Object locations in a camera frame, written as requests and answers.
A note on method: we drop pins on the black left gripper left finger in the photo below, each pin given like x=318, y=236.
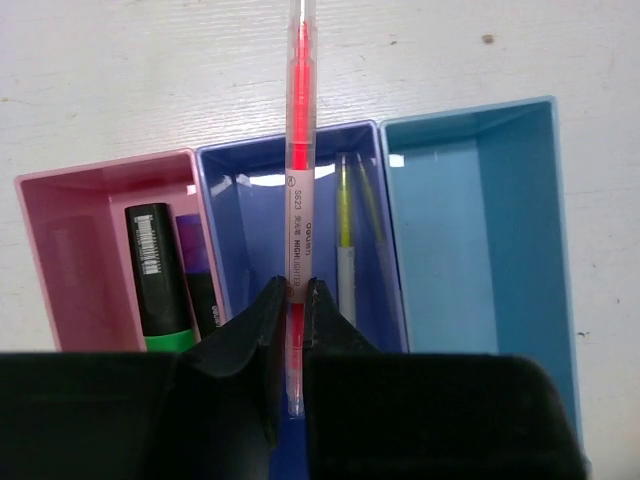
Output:
x=248, y=351

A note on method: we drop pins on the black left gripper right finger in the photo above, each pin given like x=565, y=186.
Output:
x=326, y=331

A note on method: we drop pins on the yellow slim highlighter pen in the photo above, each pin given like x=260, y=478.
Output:
x=345, y=225

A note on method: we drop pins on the green black highlighter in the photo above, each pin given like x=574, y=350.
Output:
x=161, y=293

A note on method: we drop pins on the purple black highlighter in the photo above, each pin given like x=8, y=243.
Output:
x=198, y=273

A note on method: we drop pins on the red slim highlighter pen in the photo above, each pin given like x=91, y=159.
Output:
x=300, y=156

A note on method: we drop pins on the dark blue storage bin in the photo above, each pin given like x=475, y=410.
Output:
x=243, y=185

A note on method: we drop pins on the light blue storage bin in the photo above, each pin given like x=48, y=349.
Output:
x=476, y=209

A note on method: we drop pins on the pink storage bin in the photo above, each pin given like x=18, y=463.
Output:
x=75, y=221

